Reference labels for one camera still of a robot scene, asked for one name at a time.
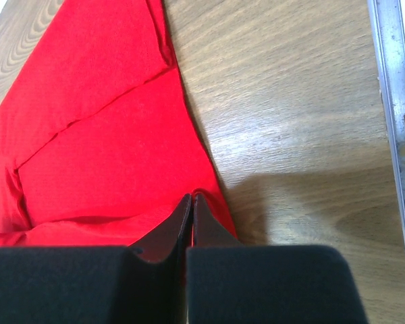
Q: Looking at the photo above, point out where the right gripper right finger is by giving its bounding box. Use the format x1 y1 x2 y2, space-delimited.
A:
192 193 243 248

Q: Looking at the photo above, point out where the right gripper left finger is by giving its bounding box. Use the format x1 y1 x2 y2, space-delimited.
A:
131 194 192 263

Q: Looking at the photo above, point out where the red t shirt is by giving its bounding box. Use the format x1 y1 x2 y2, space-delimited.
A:
0 1 236 247

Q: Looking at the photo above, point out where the aluminium frame rail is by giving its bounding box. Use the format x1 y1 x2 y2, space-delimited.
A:
368 1 405 240

